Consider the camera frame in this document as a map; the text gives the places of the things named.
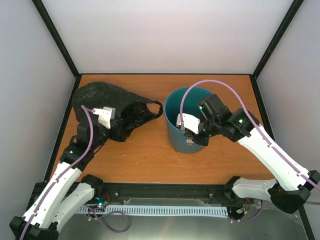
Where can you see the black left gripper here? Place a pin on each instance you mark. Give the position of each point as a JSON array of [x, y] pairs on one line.
[[116, 127]]

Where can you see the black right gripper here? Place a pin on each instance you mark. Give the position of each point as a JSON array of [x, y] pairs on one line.
[[203, 141]]

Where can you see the black plastic trash bag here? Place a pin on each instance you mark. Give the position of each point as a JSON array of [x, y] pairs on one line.
[[131, 110]]

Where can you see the teal plastic trash bin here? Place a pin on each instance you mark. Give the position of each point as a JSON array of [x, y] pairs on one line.
[[178, 141]]

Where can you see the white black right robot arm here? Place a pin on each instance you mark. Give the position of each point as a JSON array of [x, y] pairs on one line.
[[292, 184]]

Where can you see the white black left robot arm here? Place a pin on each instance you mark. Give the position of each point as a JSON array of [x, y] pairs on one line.
[[53, 208]]

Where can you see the small green-lit circuit board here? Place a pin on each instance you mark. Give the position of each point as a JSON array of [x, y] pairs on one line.
[[101, 203]]

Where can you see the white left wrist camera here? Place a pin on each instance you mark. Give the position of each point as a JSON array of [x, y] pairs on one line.
[[105, 115]]

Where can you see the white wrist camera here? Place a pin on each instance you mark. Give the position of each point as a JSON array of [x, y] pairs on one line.
[[187, 121], [105, 115]]

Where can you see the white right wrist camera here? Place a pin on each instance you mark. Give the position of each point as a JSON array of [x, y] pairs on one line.
[[187, 121]]

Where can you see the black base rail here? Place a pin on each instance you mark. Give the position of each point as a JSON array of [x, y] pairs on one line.
[[162, 192]]

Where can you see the light blue slotted cable duct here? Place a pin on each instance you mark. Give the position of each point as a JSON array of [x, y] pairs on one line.
[[164, 211]]

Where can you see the metal base plate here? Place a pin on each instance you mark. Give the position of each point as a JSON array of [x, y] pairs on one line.
[[263, 222]]

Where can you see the black left rear frame post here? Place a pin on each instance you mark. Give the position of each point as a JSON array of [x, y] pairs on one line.
[[47, 20]]

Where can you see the black frame post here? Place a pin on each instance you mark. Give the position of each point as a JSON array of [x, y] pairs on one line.
[[47, 20], [281, 30]]

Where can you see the black right rear frame post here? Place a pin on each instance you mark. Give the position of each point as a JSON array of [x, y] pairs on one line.
[[281, 30]]

